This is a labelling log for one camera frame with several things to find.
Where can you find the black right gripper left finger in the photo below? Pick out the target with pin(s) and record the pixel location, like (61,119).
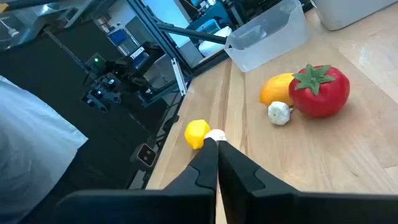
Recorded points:
(202,174)

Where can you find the person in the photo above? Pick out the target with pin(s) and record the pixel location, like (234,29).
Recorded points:
(31,140)

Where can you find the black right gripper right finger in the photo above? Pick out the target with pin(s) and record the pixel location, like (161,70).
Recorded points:
(236,180)

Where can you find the clear plastic bin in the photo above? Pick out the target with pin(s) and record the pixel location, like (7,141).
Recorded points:
(267,40)

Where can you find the white blue storage cart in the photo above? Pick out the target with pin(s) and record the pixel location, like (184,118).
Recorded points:
(122,40)

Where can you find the black table-level camera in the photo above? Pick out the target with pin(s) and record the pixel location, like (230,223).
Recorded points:
(146,155)

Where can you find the white plastic garlic bulb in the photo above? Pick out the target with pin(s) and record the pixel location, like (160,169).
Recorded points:
(215,134)
(279,113)

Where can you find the red plastic tomato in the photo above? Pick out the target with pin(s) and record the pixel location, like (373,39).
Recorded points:
(323,96)

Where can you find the grey plastic bin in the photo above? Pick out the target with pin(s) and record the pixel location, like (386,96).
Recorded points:
(348,14)

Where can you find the blue plastic box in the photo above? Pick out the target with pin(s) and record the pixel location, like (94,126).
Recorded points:
(208,26)

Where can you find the orange-yellow plastic lemon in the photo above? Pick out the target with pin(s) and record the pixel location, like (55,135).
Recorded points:
(275,90)

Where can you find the yellow plastic lemon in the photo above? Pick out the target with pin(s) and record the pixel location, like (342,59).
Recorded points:
(196,133)

